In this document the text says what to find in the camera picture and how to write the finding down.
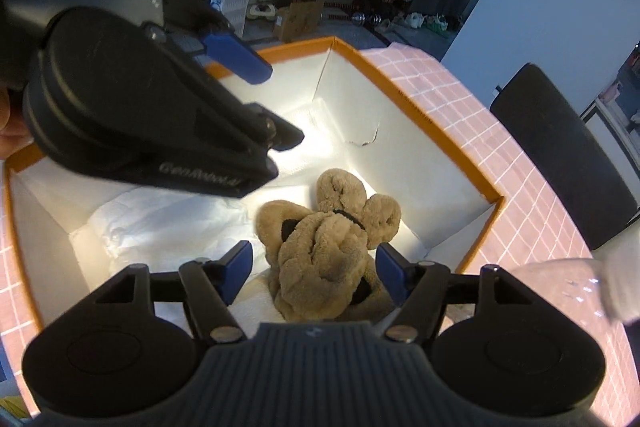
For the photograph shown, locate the black chair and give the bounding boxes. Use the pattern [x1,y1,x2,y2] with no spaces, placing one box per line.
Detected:
[490,63,639,252]

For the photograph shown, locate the clear plastic bottle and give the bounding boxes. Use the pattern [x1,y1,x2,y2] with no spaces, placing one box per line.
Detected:
[510,239,640,324]

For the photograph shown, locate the pink grid tablecloth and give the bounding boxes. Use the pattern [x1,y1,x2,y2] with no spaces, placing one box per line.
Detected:
[0,44,640,427]

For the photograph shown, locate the metal dumbbell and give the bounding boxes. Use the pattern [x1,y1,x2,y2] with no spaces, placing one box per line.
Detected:
[350,11,392,28]

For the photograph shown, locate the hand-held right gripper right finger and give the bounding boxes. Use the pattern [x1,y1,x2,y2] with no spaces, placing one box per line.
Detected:
[375,242,533,344]

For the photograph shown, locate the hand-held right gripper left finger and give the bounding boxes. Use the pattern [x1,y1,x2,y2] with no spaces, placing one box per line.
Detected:
[95,241,253,344]

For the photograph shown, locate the orange-rimmed white storage box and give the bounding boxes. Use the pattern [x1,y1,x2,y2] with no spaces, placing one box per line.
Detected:
[2,36,506,344]

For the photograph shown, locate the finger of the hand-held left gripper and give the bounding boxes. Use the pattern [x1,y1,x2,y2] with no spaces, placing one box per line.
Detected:
[200,67,306,154]
[165,0,274,86]

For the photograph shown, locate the brown plush toy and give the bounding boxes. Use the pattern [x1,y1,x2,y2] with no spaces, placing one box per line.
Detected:
[256,168,403,323]

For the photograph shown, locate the white box with blue print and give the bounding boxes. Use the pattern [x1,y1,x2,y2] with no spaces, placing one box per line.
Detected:
[211,0,254,38]

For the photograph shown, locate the brown cardboard box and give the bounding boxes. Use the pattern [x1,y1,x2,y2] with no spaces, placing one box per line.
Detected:
[274,1,325,42]

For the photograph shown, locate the person's left hand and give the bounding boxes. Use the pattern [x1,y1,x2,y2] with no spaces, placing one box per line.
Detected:
[0,84,36,158]

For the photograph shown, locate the yellow paper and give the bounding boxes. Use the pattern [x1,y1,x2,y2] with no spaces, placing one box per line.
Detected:
[0,394,34,424]

